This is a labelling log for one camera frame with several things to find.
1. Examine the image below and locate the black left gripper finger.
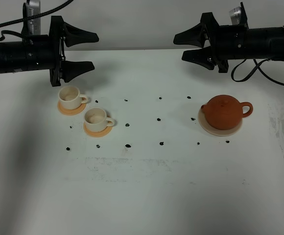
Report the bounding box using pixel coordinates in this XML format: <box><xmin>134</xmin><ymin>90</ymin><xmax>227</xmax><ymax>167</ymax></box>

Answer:
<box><xmin>61</xmin><ymin>61</ymin><xmax>94</xmax><ymax>83</ymax></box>
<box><xmin>63</xmin><ymin>23</ymin><xmax>99</xmax><ymax>47</ymax></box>

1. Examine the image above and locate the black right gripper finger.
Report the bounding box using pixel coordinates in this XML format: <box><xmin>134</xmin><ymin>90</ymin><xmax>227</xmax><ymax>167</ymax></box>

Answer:
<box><xmin>182</xmin><ymin>47</ymin><xmax>215</xmax><ymax>70</ymax></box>
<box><xmin>173</xmin><ymin>23</ymin><xmax>205</xmax><ymax>48</ymax></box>

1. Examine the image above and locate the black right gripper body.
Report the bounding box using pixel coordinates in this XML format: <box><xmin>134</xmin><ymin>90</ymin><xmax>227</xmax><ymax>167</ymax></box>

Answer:
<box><xmin>200</xmin><ymin>12</ymin><xmax>247</xmax><ymax>73</ymax></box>

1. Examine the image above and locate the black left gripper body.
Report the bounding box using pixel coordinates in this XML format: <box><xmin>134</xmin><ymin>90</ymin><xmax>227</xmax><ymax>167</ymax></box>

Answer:
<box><xmin>22</xmin><ymin>16</ymin><xmax>64</xmax><ymax>87</ymax></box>

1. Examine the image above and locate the brown clay teapot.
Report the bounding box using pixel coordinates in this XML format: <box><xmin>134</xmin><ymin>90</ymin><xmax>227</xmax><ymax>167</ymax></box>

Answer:
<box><xmin>200</xmin><ymin>94</ymin><xmax>253</xmax><ymax>130</ymax></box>

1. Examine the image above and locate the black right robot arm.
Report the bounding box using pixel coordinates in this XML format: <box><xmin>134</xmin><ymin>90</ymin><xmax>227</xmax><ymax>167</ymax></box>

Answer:
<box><xmin>173</xmin><ymin>12</ymin><xmax>284</xmax><ymax>73</ymax></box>

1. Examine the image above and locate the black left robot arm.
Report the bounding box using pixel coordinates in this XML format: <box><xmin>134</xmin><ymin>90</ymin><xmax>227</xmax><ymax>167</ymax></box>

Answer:
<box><xmin>0</xmin><ymin>16</ymin><xmax>99</xmax><ymax>87</ymax></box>

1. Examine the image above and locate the cream teapot saucer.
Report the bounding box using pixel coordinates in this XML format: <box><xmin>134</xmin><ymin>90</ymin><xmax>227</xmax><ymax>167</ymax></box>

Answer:
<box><xmin>198</xmin><ymin>109</ymin><xmax>243</xmax><ymax>137</ymax></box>

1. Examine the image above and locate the rear white teacup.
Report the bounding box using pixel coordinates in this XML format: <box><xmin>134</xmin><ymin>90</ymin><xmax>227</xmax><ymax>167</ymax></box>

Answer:
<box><xmin>58</xmin><ymin>86</ymin><xmax>88</xmax><ymax>110</ymax></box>

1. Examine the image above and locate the white teacup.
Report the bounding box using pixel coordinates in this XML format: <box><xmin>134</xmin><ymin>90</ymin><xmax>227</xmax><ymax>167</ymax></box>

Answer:
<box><xmin>84</xmin><ymin>107</ymin><xmax>116</xmax><ymax>133</ymax></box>
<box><xmin>58</xmin><ymin>86</ymin><xmax>88</xmax><ymax>110</ymax></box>

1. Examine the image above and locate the rear orange coaster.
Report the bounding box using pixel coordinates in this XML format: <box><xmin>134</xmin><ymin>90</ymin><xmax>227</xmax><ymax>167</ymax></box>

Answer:
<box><xmin>57</xmin><ymin>101</ymin><xmax>86</xmax><ymax>116</ymax></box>

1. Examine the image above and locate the orange coaster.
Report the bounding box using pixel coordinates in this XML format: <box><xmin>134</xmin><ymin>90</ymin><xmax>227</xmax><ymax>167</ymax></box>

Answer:
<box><xmin>83</xmin><ymin>123</ymin><xmax>113</xmax><ymax>138</ymax></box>
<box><xmin>57</xmin><ymin>101</ymin><xmax>86</xmax><ymax>116</ymax></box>

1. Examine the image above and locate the front white teacup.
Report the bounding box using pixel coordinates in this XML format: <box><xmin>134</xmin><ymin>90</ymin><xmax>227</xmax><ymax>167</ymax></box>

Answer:
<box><xmin>84</xmin><ymin>107</ymin><xmax>116</xmax><ymax>133</ymax></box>

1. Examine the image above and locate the front orange coaster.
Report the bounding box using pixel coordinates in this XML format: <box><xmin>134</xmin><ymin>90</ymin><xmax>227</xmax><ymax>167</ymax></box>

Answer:
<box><xmin>83</xmin><ymin>123</ymin><xmax>113</xmax><ymax>138</ymax></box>

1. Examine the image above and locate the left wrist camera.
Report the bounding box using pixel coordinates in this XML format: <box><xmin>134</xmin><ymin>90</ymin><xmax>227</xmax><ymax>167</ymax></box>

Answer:
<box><xmin>22</xmin><ymin>0</ymin><xmax>42</xmax><ymax>37</ymax></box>

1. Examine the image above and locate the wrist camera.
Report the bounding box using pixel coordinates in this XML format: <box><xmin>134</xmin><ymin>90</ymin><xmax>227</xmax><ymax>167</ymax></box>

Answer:
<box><xmin>229</xmin><ymin>2</ymin><xmax>249</xmax><ymax>28</ymax></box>
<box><xmin>22</xmin><ymin>0</ymin><xmax>42</xmax><ymax>37</ymax></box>

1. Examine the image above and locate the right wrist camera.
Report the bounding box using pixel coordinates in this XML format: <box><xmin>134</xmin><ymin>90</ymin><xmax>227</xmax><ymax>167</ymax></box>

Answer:
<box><xmin>229</xmin><ymin>2</ymin><xmax>249</xmax><ymax>28</ymax></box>

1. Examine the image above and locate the black left camera cable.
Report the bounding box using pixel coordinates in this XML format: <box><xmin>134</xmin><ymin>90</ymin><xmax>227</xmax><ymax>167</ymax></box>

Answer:
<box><xmin>0</xmin><ymin>0</ymin><xmax>74</xmax><ymax>32</ymax></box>

